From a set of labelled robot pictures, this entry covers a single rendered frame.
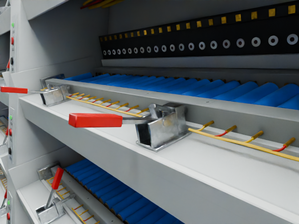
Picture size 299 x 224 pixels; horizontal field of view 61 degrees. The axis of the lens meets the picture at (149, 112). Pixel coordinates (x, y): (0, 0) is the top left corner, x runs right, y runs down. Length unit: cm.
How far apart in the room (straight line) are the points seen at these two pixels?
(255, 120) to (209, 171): 5
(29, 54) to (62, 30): 9
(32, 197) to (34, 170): 7
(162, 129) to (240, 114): 6
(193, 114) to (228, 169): 7
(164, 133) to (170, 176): 4
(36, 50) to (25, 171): 26
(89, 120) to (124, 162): 7
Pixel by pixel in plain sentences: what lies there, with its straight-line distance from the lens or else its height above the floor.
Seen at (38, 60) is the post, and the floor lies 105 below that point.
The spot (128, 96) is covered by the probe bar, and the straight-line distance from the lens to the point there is 30.
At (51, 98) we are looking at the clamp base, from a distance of 44.
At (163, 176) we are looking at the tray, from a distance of 19.
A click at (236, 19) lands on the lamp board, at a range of 35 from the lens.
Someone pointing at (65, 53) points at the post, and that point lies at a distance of 62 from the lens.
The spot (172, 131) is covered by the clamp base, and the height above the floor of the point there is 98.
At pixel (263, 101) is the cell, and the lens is 23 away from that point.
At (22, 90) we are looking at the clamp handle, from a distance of 43.
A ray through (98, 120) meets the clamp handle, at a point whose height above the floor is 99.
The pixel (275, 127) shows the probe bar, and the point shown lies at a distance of 18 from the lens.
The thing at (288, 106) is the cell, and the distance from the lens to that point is 21.
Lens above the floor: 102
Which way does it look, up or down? 7 degrees down
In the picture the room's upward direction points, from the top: 5 degrees clockwise
